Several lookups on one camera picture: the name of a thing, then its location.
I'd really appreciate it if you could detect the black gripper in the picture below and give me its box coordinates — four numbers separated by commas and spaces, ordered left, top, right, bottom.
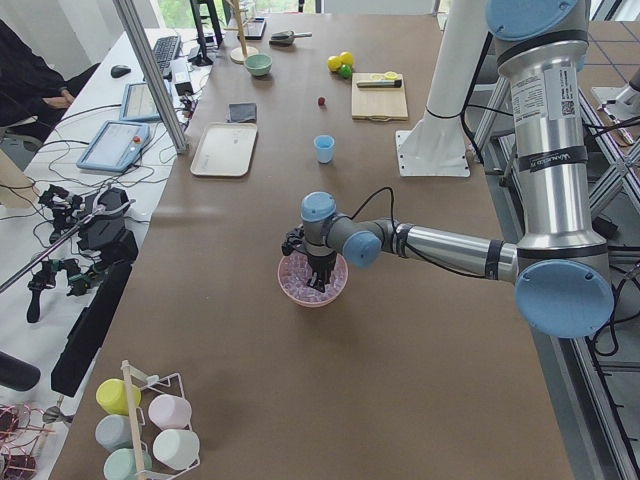
281, 226, 336, 293

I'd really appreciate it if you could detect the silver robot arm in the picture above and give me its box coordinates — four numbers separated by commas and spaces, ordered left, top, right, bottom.
282, 1, 616, 338

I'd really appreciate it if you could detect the pink bowl of ice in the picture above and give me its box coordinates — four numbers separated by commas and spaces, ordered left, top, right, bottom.
277, 252, 349, 308

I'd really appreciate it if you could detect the light blue plastic cup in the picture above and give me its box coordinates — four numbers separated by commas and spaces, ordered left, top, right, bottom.
314, 135, 335, 164

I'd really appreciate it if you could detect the pink cup on rack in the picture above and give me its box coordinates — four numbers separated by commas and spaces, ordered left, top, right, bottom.
148, 394, 192, 430

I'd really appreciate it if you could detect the white cup on rack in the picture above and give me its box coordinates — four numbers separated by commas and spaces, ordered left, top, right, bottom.
152, 429, 200, 470

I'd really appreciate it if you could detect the yellow cup on rack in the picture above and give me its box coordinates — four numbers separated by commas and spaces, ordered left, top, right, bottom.
95, 378, 129, 415

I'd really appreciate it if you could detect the steel ice scoop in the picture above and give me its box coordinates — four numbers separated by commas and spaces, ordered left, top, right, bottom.
269, 30, 313, 47

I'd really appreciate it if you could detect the grey cup on rack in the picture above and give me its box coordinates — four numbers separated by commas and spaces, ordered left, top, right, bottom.
95, 414, 132, 452

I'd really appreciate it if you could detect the green cup on rack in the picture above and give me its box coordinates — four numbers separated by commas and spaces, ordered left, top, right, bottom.
103, 448, 138, 480

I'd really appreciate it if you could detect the cream rabbit tray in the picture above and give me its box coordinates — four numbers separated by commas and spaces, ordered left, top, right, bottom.
190, 122, 258, 178

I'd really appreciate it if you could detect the grey folded cloth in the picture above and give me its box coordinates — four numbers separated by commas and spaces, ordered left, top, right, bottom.
227, 103, 257, 123

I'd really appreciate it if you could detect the wooden cutting board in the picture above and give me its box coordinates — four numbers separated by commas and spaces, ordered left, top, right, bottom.
351, 73, 409, 121

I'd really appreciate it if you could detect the green lime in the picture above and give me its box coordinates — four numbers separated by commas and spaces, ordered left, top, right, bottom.
338, 64, 352, 79

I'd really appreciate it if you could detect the steel muddler black cap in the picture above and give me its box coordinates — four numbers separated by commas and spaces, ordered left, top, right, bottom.
356, 79, 403, 89

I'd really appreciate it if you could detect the yellow lemon near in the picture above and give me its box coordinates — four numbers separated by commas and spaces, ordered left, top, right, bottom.
326, 56, 342, 72

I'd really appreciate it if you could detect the yellow lemon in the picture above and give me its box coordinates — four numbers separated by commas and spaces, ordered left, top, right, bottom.
339, 51, 355, 67
326, 56, 342, 72

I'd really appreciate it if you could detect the mint green bowl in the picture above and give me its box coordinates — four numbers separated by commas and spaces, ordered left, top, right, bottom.
244, 53, 273, 78

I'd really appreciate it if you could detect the yellow lemon far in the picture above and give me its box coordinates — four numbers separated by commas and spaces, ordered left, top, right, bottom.
339, 51, 355, 67

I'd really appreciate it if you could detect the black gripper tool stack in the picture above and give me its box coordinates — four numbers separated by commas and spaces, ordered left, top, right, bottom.
51, 188, 139, 397

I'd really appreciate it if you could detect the wooden glass holder stand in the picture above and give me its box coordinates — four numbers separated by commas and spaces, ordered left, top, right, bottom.
226, 0, 259, 64

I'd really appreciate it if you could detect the near teach pendant tablet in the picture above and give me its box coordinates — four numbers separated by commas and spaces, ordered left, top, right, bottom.
76, 121, 150, 173

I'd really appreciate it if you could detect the teach pendant tablet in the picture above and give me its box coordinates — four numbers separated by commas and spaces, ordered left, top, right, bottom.
76, 121, 150, 173
119, 82, 161, 122

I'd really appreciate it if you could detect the far teach pendant tablet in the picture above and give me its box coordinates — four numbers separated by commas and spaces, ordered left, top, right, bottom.
119, 82, 161, 122

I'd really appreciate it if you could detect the black keyboard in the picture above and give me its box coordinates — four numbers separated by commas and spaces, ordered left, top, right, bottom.
152, 35, 181, 79

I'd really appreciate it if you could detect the black computer mouse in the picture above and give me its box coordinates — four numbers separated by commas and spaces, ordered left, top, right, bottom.
110, 65, 131, 79

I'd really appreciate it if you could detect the person in dark clothes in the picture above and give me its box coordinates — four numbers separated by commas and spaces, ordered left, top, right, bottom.
1, 21, 100, 139

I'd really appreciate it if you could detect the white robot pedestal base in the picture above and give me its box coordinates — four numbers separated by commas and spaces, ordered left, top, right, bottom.
396, 0, 488, 177

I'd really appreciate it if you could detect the white wire cup rack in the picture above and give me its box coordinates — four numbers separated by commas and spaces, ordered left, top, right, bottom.
121, 360, 200, 479

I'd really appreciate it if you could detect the aluminium frame post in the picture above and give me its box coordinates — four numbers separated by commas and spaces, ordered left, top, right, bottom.
112, 0, 188, 154

